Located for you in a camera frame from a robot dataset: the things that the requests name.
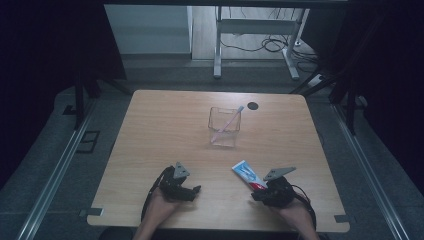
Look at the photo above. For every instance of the person's left hand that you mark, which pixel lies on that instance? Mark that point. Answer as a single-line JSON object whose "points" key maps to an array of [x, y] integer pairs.
{"points": [[161, 208]]}

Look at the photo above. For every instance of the black rectangular floor frame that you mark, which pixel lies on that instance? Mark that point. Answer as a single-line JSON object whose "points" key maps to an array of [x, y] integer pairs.
{"points": [[88, 141]]}

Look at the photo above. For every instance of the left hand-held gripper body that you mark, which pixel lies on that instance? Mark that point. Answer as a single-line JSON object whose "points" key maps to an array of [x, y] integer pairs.
{"points": [[175, 185]]}

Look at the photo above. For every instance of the blue white toothpaste tube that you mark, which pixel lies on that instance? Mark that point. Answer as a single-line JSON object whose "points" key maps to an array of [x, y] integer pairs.
{"points": [[249, 175]]}

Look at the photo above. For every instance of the clear plastic square cup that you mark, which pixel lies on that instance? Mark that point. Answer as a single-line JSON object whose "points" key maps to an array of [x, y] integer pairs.
{"points": [[224, 128]]}

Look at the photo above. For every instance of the grey tape strip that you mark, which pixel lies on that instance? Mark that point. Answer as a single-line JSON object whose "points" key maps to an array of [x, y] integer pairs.
{"points": [[342, 218]]}

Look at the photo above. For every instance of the person's right hand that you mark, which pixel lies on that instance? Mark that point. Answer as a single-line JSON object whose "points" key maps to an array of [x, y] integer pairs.
{"points": [[296, 213]]}

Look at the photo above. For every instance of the white metal desk frame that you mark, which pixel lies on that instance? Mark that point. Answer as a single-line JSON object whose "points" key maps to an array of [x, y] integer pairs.
{"points": [[256, 26]]}

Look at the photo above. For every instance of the white power strip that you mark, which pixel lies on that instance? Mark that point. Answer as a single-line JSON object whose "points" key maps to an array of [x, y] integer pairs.
{"points": [[315, 80]]}

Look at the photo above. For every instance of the black round table grommet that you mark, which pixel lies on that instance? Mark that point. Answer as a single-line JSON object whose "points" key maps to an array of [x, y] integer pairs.
{"points": [[252, 106]]}

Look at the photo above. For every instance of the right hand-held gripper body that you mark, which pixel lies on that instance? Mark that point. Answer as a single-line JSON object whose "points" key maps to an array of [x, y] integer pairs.
{"points": [[279, 190]]}

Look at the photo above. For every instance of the dark curtain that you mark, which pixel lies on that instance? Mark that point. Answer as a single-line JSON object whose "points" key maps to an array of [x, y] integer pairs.
{"points": [[43, 66], [386, 66]]}

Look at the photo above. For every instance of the aluminium floor rail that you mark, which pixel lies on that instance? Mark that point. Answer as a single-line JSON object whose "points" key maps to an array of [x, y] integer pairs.
{"points": [[366, 173], [53, 180]]}

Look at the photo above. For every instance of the black metal stand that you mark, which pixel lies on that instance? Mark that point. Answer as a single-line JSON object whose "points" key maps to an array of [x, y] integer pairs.
{"points": [[80, 100], [348, 100]]}

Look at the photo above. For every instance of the pink toothbrush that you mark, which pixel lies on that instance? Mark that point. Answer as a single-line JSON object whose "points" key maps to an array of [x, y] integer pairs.
{"points": [[226, 124]]}

